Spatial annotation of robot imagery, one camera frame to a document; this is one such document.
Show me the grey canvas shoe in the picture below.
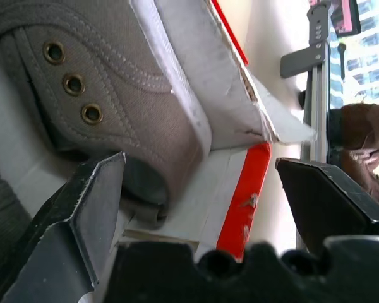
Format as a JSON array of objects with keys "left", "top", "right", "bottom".
[
  {"left": 0, "top": 159, "right": 32, "bottom": 300},
  {"left": 0, "top": 0, "right": 214, "bottom": 230}
]

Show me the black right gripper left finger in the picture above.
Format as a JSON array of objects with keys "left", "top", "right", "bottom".
[{"left": 0, "top": 151, "right": 127, "bottom": 303}]

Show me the black framed monitor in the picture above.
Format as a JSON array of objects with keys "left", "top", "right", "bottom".
[{"left": 308, "top": 0, "right": 363, "bottom": 36}]

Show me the grey metal camera stand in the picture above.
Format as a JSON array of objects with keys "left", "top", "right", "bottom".
[{"left": 279, "top": 0, "right": 332, "bottom": 163}]

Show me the white and red shoebox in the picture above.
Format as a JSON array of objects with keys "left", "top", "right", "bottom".
[{"left": 0, "top": 0, "right": 318, "bottom": 303}]

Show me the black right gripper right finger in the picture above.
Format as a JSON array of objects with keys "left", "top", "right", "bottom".
[{"left": 274, "top": 157, "right": 379, "bottom": 253}]

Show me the person in brown top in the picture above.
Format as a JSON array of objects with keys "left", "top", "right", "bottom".
[{"left": 330, "top": 103, "right": 379, "bottom": 211}]

